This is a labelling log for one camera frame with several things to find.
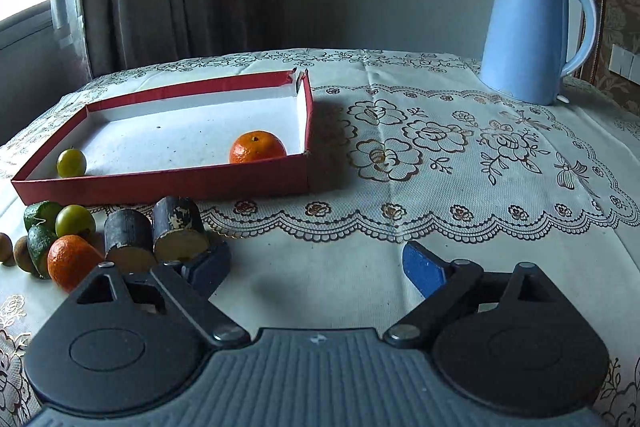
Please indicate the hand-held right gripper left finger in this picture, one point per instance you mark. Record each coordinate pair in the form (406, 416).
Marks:
(207, 264)

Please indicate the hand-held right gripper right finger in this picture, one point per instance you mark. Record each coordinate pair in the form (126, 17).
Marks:
(424, 269)

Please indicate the red cardboard box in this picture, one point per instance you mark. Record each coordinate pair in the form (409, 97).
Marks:
(150, 189)

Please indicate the orange tangerine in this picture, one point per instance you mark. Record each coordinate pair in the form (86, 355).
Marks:
(257, 148)
(70, 263)

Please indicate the dark fruit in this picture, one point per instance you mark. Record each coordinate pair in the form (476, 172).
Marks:
(75, 221)

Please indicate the dark green avocado piece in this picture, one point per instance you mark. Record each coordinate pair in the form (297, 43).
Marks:
(39, 249)

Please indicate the yellow-green plum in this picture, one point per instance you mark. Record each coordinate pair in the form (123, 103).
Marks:
(71, 163)

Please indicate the green cucumber piece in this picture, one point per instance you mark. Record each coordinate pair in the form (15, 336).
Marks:
(42, 212)

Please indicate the brown longan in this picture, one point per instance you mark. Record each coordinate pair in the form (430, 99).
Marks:
(24, 253)
(5, 248)

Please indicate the dark sugarcane piece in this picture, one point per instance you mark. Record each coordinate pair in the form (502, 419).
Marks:
(177, 222)
(127, 232)

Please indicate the white lace tablecloth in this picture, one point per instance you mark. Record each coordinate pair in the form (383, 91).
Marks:
(450, 172)

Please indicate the light blue electric kettle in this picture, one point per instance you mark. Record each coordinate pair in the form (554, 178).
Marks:
(525, 37)

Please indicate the white wall switch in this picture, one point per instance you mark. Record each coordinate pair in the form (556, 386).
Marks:
(625, 62)

